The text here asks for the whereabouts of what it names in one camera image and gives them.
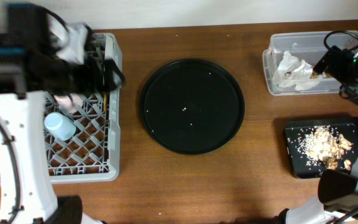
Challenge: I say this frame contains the light blue plastic cup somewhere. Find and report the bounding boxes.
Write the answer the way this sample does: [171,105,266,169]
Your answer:
[44,112,76,141]

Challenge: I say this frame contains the peanut shells and rice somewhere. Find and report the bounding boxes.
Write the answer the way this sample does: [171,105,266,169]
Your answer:
[288,125,354,170]

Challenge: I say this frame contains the pink plastic cup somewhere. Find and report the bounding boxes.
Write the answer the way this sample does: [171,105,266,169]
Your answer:
[53,94,83,113]

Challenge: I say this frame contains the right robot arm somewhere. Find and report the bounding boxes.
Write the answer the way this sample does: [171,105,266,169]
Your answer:
[274,37,358,223]

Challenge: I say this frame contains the clear plastic bin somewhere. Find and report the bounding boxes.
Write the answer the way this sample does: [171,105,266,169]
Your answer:
[262,31,341,96]

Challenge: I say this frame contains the gold snack wrapper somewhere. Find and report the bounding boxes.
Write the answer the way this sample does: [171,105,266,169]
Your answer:
[310,71,332,79]

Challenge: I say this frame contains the round black tray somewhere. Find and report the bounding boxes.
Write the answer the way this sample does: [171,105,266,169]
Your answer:
[139,59,246,155]

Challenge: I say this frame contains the white napkin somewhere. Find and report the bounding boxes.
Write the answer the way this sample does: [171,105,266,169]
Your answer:
[272,51,323,91]

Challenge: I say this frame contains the grey dishwasher rack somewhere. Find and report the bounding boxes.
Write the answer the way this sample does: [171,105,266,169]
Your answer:
[44,33,122,184]

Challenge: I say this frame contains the black rectangular tray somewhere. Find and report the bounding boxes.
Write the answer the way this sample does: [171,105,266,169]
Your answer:
[283,118,358,179]

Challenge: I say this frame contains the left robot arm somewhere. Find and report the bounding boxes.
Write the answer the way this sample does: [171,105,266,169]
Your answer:
[0,2,125,223]

